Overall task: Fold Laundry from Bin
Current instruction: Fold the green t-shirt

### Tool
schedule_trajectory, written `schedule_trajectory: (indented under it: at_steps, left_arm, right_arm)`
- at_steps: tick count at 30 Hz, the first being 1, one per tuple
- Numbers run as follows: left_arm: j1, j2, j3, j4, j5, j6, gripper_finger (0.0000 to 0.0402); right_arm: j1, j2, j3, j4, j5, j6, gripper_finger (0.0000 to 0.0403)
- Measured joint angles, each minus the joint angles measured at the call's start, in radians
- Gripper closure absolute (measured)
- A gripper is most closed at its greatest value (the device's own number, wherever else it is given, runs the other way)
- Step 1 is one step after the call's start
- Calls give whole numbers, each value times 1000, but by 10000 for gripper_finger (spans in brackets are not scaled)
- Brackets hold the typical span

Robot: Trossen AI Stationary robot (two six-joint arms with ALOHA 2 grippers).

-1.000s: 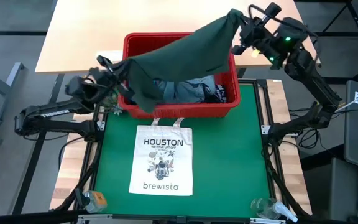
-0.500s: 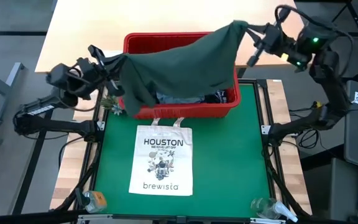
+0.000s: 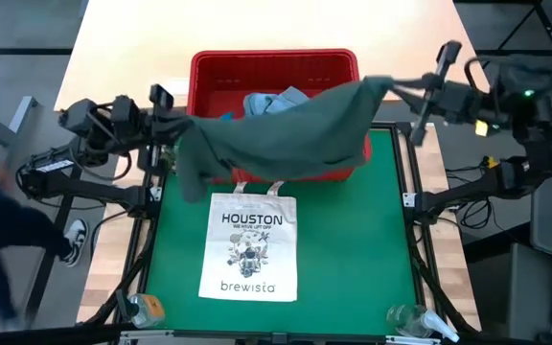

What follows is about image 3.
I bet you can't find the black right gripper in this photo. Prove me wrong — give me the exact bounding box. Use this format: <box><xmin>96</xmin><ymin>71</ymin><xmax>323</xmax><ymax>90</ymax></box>
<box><xmin>393</xmin><ymin>41</ymin><xmax>479</xmax><ymax>145</ymax></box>

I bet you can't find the light wooden desk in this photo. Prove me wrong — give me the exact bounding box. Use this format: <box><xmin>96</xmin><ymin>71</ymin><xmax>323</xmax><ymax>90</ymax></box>
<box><xmin>54</xmin><ymin>0</ymin><xmax>492</xmax><ymax>112</ymax></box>

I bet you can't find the black cable coil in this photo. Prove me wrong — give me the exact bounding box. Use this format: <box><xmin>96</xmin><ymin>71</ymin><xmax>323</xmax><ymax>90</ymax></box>
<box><xmin>457</xmin><ymin>196</ymin><xmax>495</xmax><ymax>231</ymax></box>

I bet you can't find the clear bottle orange label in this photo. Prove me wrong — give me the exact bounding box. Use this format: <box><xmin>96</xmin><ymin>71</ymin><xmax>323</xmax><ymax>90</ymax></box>
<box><xmin>115</xmin><ymin>288</ymin><xmax>166</xmax><ymax>330</ymax></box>

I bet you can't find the green table mat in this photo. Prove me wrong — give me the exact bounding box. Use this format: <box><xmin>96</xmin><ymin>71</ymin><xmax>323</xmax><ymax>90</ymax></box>
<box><xmin>144</xmin><ymin>128</ymin><xmax>419</xmax><ymax>336</ymax></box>

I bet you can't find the black metal table frame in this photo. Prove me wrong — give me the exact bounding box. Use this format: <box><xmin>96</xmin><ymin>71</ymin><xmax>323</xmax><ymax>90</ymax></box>
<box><xmin>81</xmin><ymin>119</ymin><xmax>481</xmax><ymax>345</ymax></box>

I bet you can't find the white printed tote bag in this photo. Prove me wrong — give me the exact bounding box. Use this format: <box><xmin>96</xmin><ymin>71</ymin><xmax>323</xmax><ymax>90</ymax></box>
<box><xmin>197</xmin><ymin>180</ymin><xmax>299</xmax><ymax>303</ymax></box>

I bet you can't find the clear spray bottle white nozzle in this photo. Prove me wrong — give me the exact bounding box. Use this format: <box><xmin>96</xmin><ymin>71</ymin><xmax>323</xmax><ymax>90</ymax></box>
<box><xmin>385</xmin><ymin>304</ymin><xmax>460</xmax><ymax>342</ymax></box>

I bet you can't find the light blue denim garment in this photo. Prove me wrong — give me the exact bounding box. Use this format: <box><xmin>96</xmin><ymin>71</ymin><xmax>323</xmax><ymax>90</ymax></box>
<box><xmin>242</xmin><ymin>85</ymin><xmax>311</xmax><ymax>118</ymax></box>

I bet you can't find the red plastic laundry bin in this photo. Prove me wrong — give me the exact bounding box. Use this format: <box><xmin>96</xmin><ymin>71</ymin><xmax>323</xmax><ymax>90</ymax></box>
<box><xmin>187</xmin><ymin>47</ymin><xmax>373</xmax><ymax>186</ymax></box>

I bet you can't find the grey metal desk leg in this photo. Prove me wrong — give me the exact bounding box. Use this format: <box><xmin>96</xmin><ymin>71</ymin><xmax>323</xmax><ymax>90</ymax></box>
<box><xmin>0</xmin><ymin>95</ymin><xmax>40</xmax><ymax>148</ymax></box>

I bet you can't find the dark green shirt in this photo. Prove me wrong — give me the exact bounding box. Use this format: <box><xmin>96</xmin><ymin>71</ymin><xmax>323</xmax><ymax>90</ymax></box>
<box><xmin>175</xmin><ymin>75</ymin><xmax>396</xmax><ymax>203</ymax></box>

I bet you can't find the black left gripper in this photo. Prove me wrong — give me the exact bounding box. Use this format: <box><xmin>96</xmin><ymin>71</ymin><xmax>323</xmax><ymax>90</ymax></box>
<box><xmin>137</xmin><ymin>83</ymin><xmax>195</xmax><ymax>173</ymax></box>

